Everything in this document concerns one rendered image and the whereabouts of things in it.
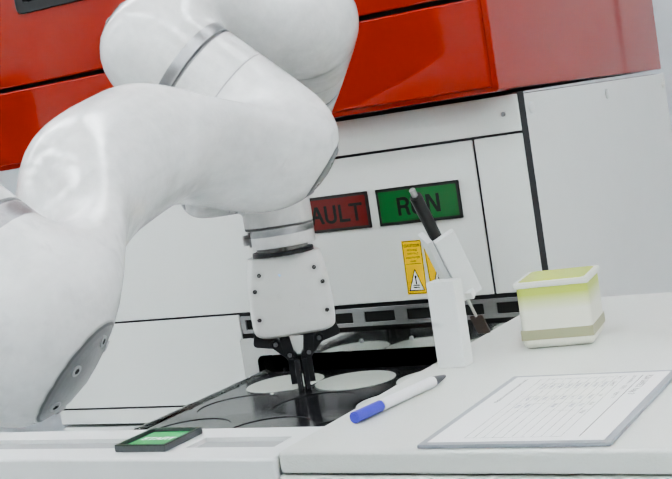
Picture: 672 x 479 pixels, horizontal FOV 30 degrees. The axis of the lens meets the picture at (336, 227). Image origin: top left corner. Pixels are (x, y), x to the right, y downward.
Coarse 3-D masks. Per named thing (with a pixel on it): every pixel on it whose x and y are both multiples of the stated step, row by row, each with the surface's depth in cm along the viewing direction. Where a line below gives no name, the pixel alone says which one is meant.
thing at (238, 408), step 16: (368, 368) 161; (384, 368) 159; (400, 368) 158; (416, 368) 156; (384, 384) 150; (224, 400) 155; (240, 400) 154; (256, 400) 152; (272, 400) 151; (288, 400) 149; (304, 400) 148; (320, 400) 147; (336, 400) 145; (352, 400) 144; (176, 416) 150; (192, 416) 148; (208, 416) 147; (224, 416) 146; (240, 416) 144; (256, 416) 143; (272, 416) 142; (288, 416) 141; (304, 416) 139; (320, 416) 138; (336, 416) 137
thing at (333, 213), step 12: (312, 204) 167; (324, 204) 166; (336, 204) 165; (348, 204) 164; (360, 204) 163; (312, 216) 167; (324, 216) 166; (336, 216) 165; (348, 216) 164; (360, 216) 163; (324, 228) 166
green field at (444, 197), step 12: (384, 192) 161; (396, 192) 160; (408, 192) 160; (420, 192) 159; (432, 192) 158; (444, 192) 157; (456, 192) 156; (384, 204) 162; (396, 204) 161; (408, 204) 160; (432, 204) 158; (444, 204) 157; (456, 204) 157; (384, 216) 162; (396, 216) 161; (408, 216) 160; (444, 216) 158
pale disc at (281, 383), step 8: (280, 376) 165; (288, 376) 164; (320, 376) 161; (256, 384) 162; (264, 384) 161; (272, 384) 160; (280, 384) 160; (288, 384) 159; (296, 384) 158; (304, 384) 157; (256, 392) 157; (264, 392) 156
